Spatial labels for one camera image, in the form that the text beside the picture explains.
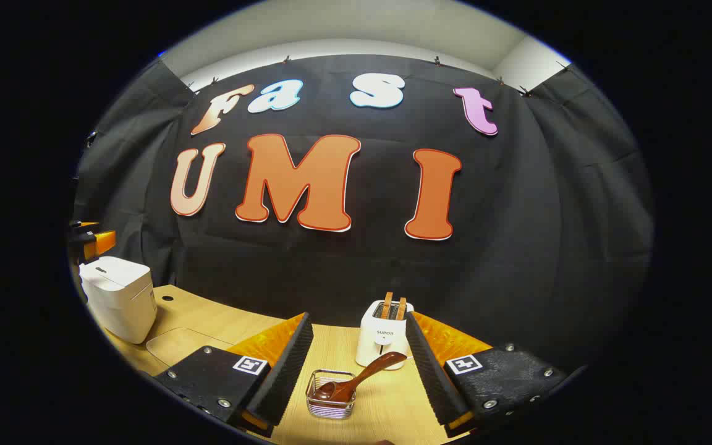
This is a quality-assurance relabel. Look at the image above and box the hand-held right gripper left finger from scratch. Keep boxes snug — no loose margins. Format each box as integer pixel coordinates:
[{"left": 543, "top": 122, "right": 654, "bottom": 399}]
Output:
[{"left": 155, "top": 313, "right": 315, "bottom": 437}]

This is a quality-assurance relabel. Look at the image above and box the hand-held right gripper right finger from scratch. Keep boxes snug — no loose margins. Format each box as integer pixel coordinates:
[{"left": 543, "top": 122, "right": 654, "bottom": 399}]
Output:
[{"left": 404, "top": 311, "right": 573, "bottom": 437}]

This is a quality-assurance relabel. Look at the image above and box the white rice cooker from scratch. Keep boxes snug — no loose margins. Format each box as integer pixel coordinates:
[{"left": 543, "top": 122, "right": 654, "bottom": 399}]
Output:
[{"left": 79, "top": 256, "right": 158, "bottom": 345}]

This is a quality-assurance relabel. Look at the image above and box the brown wooden spoon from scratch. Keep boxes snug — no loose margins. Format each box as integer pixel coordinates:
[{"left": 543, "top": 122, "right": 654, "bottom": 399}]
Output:
[{"left": 315, "top": 352, "right": 407, "bottom": 402}]

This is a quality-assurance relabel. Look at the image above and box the white toaster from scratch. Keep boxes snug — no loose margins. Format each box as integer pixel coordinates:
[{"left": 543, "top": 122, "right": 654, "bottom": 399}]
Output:
[{"left": 355, "top": 300, "right": 415, "bottom": 371}]

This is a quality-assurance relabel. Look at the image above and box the black backdrop cloth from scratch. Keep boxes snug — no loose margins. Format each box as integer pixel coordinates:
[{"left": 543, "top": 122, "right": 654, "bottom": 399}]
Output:
[{"left": 72, "top": 54, "right": 655, "bottom": 371}]

